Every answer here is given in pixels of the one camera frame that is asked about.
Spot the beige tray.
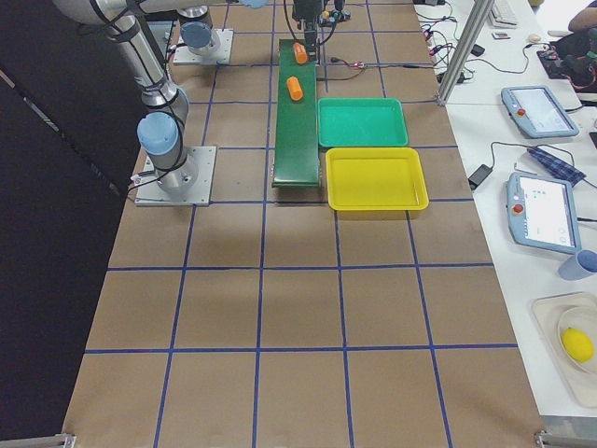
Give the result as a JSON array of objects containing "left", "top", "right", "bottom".
[{"left": 532, "top": 292, "right": 596, "bottom": 409}]

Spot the green conveyor belt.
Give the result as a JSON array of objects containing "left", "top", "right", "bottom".
[{"left": 271, "top": 39, "right": 320, "bottom": 188}]

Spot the white plate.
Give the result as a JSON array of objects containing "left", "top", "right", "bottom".
[{"left": 558, "top": 306, "right": 596, "bottom": 374}]

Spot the teach pendant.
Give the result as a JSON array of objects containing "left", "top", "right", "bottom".
[
  {"left": 506, "top": 172, "right": 582, "bottom": 255},
  {"left": 500, "top": 85, "right": 579, "bottom": 139}
]

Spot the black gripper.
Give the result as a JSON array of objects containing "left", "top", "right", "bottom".
[{"left": 292, "top": 0, "right": 324, "bottom": 61}]

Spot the red black power cable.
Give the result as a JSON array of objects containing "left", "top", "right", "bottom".
[{"left": 321, "top": 54, "right": 439, "bottom": 81}]

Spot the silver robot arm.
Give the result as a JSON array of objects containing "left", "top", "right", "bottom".
[
  {"left": 54, "top": 0, "right": 212, "bottom": 190},
  {"left": 168, "top": 1, "right": 325, "bottom": 65}
]

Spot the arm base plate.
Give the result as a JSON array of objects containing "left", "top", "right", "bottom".
[
  {"left": 173, "top": 29, "right": 233, "bottom": 65},
  {"left": 134, "top": 147, "right": 216, "bottom": 206}
]

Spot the blue cup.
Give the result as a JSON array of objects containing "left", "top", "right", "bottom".
[{"left": 558, "top": 250, "right": 597, "bottom": 281}]

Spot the black power adapter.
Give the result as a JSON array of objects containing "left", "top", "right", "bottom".
[{"left": 468, "top": 164, "right": 493, "bottom": 190}]

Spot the plain orange cylinder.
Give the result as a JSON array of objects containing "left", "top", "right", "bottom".
[{"left": 285, "top": 76, "right": 304, "bottom": 102}]

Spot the aluminium frame post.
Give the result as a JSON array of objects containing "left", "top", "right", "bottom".
[{"left": 437, "top": 0, "right": 493, "bottom": 105}]

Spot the green plastic tray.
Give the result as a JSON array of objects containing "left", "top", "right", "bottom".
[{"left": 318, "top": 98, "right": 409, "bottom": 148}]

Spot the yellow lemon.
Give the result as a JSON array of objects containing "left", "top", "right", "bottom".
[{"left": 561, "top": 328, "right": 594, "bottom": 363}]

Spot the near teach pendant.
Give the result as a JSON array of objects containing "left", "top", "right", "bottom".
[{"left": 506, "top": 172, "right": 582, "bottom": 255}]

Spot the blue plaid cloth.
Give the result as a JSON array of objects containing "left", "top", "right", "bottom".
[{"left": 527, "top": 147, "right": 586, "bottom": 187}]

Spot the far teach pendant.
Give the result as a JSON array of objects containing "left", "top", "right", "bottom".
[{"left": 500, "top": 85, "right": 579, "bottom": 139}]

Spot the orange cylinder with number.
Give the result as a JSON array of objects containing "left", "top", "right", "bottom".
[{"left": 292, "top": 42, "right": 309, "bottom": 65}]

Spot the yellow plastic tray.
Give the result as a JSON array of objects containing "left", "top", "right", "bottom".
[{"left": 326, "top": 147, "right": 429, "bottom": 212}]

